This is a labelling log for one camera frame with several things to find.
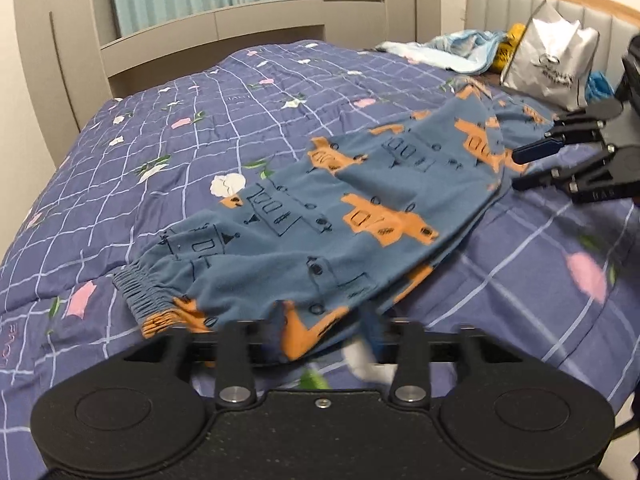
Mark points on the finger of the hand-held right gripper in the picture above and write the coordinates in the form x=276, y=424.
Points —
x=565, y=172
x=580, y=122

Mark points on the grey padded headboard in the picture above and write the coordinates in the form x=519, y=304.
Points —
x=495, y=10

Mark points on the blue pants with orange print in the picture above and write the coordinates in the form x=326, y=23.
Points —
x=325, y=220

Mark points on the yellow packet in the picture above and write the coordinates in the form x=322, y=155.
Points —
x=507, y=50

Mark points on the blue plastic bag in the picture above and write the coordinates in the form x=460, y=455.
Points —
x=597, y=87

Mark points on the silver plastic bag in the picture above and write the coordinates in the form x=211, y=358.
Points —
x=550, y=55

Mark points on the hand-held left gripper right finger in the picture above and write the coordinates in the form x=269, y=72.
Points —
x=412, y=360

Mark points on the beige built-in cabinet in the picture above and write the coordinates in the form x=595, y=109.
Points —
x=165, y=30

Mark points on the purple plaid floral quilt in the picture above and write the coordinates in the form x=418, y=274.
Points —
x=175, y=185

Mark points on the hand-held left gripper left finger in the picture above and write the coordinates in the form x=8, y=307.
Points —
x=235, y=360

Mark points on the light blue cloth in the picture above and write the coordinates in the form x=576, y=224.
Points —
x=460, y=45

